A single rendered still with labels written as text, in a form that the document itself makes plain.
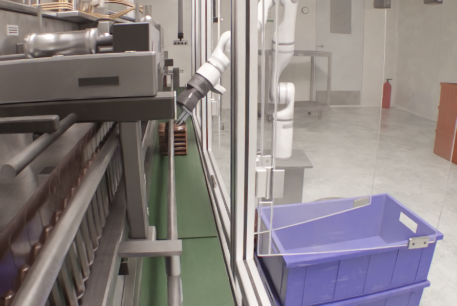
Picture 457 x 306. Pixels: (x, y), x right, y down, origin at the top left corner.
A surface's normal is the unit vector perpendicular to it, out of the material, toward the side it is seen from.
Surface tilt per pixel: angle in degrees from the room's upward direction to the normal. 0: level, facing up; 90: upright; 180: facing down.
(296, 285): 90
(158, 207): 2
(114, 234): 0
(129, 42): 90
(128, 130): 90
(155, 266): 2
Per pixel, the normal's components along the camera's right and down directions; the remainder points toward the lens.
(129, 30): 0.15, 0.25
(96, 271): 0.00, -0.97
